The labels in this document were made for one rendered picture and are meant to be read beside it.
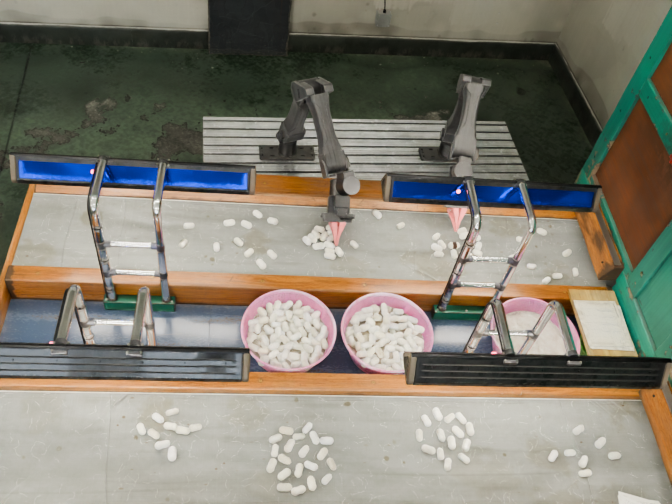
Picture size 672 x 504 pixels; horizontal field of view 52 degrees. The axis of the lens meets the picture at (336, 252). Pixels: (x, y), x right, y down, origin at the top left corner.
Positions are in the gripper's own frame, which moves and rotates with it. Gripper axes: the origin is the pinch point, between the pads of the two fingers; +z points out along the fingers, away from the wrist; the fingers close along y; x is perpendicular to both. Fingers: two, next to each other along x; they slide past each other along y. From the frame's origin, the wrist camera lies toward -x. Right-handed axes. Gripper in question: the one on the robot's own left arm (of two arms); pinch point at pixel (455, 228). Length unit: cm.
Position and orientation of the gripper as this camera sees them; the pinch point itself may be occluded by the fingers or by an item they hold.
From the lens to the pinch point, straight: 222.9
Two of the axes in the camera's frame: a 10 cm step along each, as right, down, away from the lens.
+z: -0.4, 10.0, 0.2
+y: 9.9, 0.4, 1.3
